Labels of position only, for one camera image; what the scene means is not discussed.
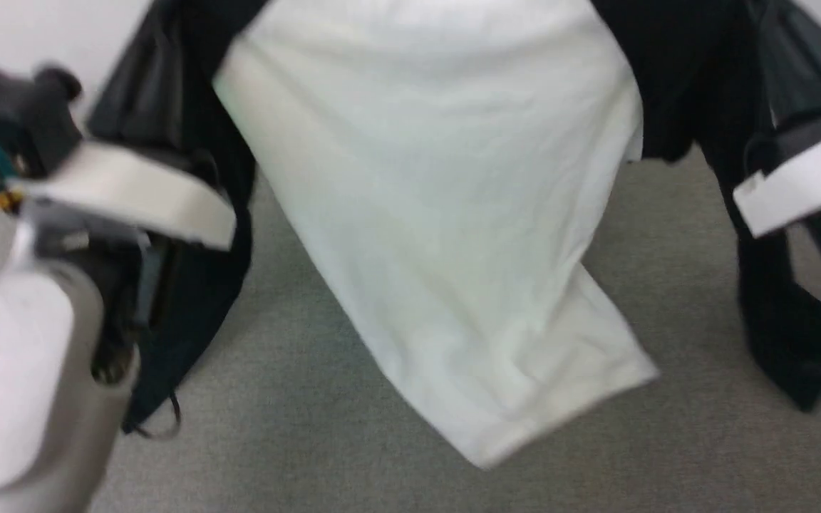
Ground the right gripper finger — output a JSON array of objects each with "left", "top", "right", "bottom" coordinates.
[{"left": 748, "top": 0, "right": 821, "bottom": 136}]

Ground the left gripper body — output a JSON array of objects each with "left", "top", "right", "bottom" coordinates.
[{"left": 8, "top": 141, "right": 237, "bottom": 252}]

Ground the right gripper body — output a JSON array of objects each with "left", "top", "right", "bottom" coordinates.
[{"left": 732, "top": 131, "right": 821, "bottom": 240}]

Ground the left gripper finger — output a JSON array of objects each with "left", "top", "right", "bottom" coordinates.
[{"left": 88, "top": 0, "right": 192, "bottom": 155}]

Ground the white shirt with black sleeves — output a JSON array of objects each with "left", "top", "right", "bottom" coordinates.
[{"left": 86, "top": 0, "right": 821, "bottom": 472}]

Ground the thin black cable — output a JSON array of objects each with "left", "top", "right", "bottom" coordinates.
[{"left": 134, "top": 390, "right": 182, "bottom": 440}]

